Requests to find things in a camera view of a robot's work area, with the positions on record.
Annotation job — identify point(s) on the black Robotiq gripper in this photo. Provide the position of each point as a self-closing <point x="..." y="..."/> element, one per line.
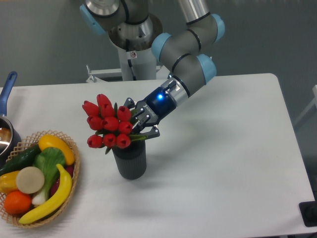
<point x="151" y="110"/>

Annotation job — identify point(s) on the red tulip bouquet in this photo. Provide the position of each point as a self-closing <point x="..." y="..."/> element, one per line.
<point x="113" y="125"/>

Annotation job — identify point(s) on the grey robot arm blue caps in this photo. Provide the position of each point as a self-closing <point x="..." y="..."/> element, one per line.
<point x="189" y="68"/>

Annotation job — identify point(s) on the dark grey ribbed vase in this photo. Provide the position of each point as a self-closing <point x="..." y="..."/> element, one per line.
<point x="131" y="161"/>

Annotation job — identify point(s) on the purple red vegetable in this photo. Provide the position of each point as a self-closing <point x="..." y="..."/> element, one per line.
<point x="70" y="170"/>

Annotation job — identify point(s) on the green bok choy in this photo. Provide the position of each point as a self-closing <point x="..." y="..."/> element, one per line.
<point x="46" y="161"/>

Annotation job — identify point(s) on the woven wicker basket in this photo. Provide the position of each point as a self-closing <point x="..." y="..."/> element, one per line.
<point x="26" y="143"/>

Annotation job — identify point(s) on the yellow banana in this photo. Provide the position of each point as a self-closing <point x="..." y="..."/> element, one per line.
<point x="52" y="203"/>

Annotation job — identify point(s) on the dark green cucumber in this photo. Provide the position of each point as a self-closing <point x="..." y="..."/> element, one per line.
<point x="21" y="160"/>

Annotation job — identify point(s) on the beige round disc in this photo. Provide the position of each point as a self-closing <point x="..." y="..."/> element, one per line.
<point x="30" y="180"/>

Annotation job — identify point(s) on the yellow bell pepper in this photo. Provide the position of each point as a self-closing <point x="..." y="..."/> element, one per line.
<point x="8" y="182"/>

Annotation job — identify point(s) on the orange fruit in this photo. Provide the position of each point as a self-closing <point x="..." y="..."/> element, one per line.
<point x="17" y="202"/>

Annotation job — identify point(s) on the black device at edge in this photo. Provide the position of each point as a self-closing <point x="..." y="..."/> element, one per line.
<point x="309" y="213"/>

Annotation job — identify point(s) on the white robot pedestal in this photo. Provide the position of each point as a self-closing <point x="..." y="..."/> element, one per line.
<point x="133" y="43"/>

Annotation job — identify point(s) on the blue handled saucepan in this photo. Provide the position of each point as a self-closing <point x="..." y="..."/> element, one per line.
<point x="9" y="137"/>

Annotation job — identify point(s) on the white frame at right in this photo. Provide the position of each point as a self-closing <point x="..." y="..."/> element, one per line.
<point x="307" y="112"/>

